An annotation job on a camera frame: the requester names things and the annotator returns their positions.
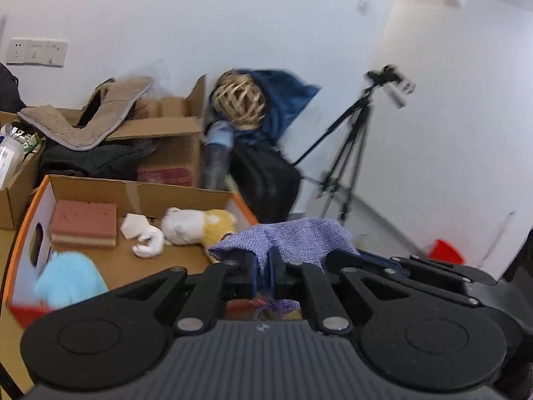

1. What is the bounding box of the black tripod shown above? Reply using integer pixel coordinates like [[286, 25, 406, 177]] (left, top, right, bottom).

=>
[[290, 85, 376, 222]]

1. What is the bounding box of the woven rattan ball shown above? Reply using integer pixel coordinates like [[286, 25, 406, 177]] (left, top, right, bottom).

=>
[[212, 70, 267, 129]]

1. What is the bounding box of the red bucket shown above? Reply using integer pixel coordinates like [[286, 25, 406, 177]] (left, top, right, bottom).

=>
[[426, 238, 464, 265]]

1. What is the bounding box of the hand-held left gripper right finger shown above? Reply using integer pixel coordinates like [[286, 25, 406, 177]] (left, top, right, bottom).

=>
[[268, 247, 421, 336]]

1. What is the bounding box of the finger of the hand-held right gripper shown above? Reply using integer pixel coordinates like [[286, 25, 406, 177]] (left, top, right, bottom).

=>
[[325, 248, 498, 288], [383, 269, 487, 310]]

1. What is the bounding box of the black duffel bag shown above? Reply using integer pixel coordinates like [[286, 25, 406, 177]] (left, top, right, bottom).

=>
[[228, 143, 302, 224]]

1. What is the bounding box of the light blue plush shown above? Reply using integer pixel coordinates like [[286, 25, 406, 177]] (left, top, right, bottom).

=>
[[35, 252, 110, 311]]

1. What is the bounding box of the white and yellow plush toy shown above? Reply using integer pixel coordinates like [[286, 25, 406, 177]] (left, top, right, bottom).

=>
[[161, 207, 238, 246]]

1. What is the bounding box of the pink sponge block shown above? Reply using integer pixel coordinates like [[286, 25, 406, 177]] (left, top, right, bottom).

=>
[[50, 199, 118, 249]]

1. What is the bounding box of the red cardboard box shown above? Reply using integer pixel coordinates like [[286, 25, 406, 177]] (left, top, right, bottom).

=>
[[0, 174, 261, 331]]

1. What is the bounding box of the black clothing pile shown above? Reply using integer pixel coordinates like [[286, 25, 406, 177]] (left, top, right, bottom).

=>
[[39, 145, 143, 179]]

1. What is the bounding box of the dark blue bag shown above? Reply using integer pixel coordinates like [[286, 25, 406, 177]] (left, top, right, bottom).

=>
[[231, 68, 322, 153]]

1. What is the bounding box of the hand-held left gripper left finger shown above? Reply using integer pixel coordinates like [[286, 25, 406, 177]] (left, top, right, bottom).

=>
[[113, 252, 259, 336]]

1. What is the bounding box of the beige fabric bag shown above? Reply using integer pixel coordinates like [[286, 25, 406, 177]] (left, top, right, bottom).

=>
[[17, 77, 154, 151]]

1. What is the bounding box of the open brown cardboard box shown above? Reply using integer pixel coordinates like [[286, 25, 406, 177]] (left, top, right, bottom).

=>
[[58, 74, 208, 189]]

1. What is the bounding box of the white wall outlet strip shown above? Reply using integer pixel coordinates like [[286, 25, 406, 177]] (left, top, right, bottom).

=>
[[6, 38, 70, 68]]

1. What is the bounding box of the purple knitted cloth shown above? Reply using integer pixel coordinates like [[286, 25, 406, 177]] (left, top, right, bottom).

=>
[[208, 217, 360, 301]]

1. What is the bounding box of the white soft cloth lump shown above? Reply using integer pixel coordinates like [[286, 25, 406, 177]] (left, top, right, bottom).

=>
[[120, 213, 166, 258]]

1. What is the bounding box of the small cardboard tray box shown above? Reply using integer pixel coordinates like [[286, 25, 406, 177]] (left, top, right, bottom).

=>
[[0, 110, 46, 231]]

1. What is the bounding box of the blue water bottle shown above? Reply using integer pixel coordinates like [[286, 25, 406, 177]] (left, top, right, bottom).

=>
[[202, 119, 235, 191]]

